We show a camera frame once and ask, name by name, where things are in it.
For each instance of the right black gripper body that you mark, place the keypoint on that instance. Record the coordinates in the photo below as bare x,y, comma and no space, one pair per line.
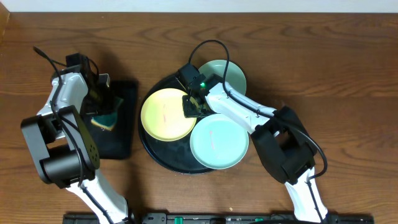
189,109

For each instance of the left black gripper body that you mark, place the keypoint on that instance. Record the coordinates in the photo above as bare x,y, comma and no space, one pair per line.
96,106

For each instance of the green yellow sponge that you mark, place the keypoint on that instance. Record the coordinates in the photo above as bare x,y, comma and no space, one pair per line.
108,121

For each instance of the yellow plate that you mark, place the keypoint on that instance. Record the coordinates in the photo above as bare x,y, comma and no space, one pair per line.
162,115

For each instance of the light green plate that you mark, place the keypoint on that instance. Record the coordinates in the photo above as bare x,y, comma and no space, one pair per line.
217,142
234,75

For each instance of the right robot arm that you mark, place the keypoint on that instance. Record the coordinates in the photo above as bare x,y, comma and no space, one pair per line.
284,147

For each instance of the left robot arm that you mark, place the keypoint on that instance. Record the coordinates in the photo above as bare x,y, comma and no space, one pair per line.
65,154

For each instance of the black rectangular tray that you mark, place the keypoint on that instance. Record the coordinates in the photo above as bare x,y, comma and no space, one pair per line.
116,144

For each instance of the black round tray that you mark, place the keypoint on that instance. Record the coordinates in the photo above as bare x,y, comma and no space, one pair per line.
172,155

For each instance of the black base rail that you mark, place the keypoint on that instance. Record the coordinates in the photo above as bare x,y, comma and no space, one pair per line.
162,218

